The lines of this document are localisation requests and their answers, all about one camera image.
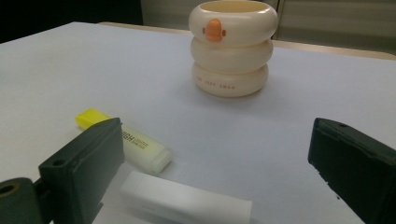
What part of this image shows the cream ringed pen holder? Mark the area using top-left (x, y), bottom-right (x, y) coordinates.
top-left (188, 0), bottom-right (279, 98)

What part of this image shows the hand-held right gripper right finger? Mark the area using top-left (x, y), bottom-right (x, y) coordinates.
top-left (307, 117), bottom-right (396, 224)

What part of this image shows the white table cover sheet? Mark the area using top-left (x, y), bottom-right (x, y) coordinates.
top-left (0, 21), bottom-right (396, 224)

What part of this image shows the white rectangular eraser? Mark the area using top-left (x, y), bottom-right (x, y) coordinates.
top-left (120, 171), bottom-right (253, 224)

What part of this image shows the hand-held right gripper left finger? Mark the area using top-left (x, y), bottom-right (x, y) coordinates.
top-left (38, 117), bottom-right (125, 224)

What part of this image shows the yellow highlighter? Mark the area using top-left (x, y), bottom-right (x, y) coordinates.
top-left (75, 107), bottom-right (174, 175)

